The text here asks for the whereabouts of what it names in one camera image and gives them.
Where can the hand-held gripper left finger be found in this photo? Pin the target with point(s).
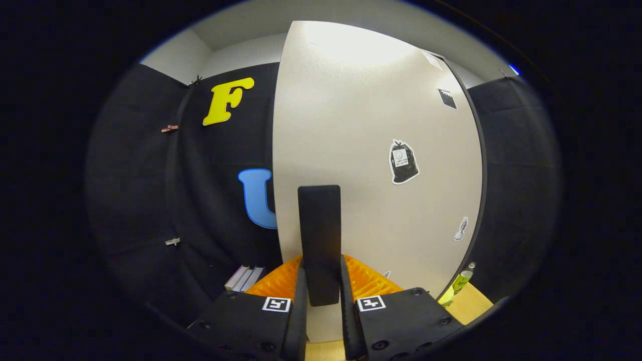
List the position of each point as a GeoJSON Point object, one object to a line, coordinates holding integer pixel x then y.
{"type": "Point", "coordinates": [297, 326]}

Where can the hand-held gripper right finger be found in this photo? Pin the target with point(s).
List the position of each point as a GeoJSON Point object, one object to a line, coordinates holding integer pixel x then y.
{"type": "Point", "coordinates": [349, 331]}

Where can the yellow green bottle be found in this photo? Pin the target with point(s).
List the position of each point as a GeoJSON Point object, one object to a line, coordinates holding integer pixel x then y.
{"type": "Point", "coordinates": [463, 280]}

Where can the pink clothes peg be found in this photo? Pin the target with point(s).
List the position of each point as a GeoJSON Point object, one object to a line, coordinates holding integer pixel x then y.
{"type": "Point", "coordinates": [170, 129]}

